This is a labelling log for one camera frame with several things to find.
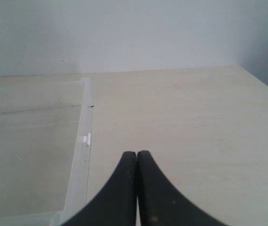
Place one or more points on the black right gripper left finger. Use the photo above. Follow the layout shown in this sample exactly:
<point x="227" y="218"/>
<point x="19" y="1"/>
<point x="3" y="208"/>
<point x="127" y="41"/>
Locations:
<point x="115" y="204"/>

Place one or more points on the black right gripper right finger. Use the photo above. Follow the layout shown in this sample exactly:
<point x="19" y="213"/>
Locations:
<point x="160" y="203"/>

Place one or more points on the clear plastic storage box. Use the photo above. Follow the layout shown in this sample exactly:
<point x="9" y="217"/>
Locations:
<point x="45" y="144"/>

